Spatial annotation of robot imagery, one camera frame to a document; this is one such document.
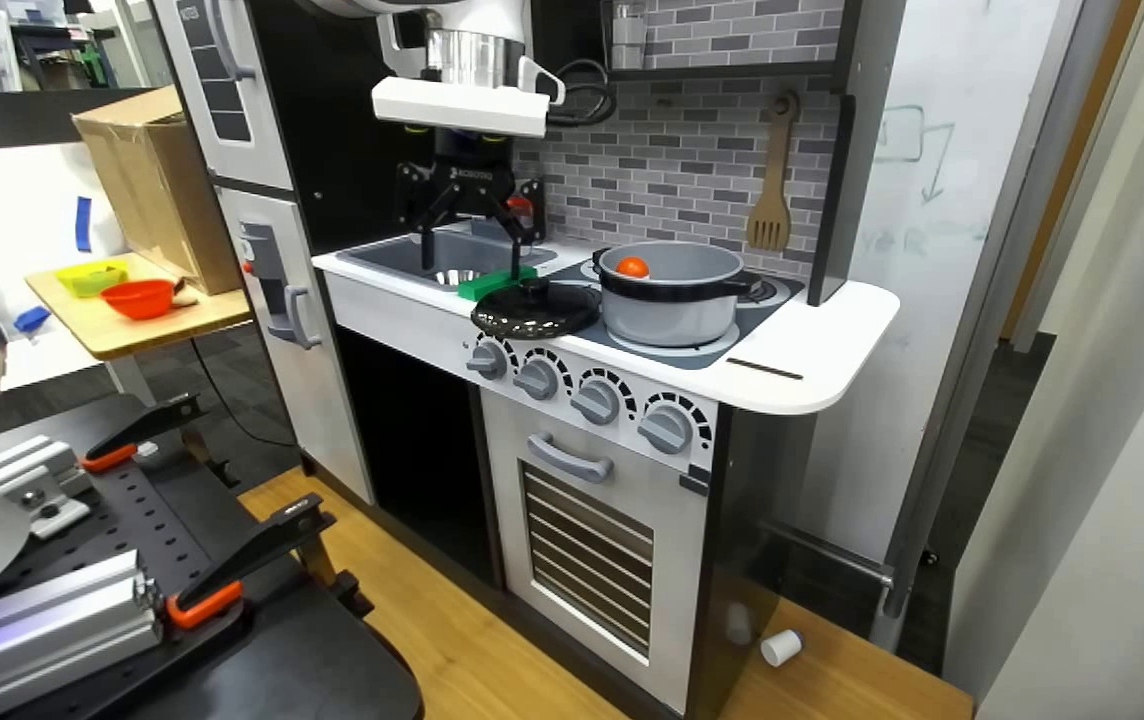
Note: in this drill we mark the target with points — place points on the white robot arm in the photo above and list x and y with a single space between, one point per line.
466 35

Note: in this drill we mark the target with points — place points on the grey stove knob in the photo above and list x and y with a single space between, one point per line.
488 363
597 396
665 424
543 376

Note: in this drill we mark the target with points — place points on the brown cardboard box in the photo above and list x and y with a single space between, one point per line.
159 172

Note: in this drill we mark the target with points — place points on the black perforated work table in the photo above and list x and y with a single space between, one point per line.
196 601

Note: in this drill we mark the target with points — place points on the translucent cup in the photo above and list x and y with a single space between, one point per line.
738 622

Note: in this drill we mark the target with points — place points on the green block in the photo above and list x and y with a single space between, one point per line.
494 282

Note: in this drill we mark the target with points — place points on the light wooden board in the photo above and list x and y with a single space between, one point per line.
133 333

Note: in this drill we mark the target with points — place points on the wall whiteboard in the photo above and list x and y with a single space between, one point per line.
944 203

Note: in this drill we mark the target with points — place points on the grey toy pot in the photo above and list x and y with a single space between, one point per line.
672 310

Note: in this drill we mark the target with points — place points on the grey sink basin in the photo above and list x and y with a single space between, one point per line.
384 254

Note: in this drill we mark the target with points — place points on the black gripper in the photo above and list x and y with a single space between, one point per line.
457 164

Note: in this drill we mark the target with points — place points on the orange bowl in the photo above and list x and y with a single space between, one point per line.
136 298

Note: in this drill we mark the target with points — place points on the yellow green bowl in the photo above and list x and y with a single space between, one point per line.
95 276

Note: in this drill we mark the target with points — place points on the white cup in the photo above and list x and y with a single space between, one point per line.
781 650

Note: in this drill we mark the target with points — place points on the small aluminium extrusion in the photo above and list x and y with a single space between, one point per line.
18 465

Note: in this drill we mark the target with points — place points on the blue tape strip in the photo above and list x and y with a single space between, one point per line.
83 223
31 319

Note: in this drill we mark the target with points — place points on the wooden spatula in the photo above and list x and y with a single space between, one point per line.
772 203

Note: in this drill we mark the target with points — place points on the orange toy food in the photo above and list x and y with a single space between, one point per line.
635 267

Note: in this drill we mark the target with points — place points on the black clamp orange grip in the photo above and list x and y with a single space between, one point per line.
133 442
244 561

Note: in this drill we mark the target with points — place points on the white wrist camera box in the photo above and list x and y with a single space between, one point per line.
457 105

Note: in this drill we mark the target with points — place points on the white toy kitchen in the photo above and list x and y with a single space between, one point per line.
813 353

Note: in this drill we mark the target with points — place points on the large aluminium extrusion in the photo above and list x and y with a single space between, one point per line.
36 624

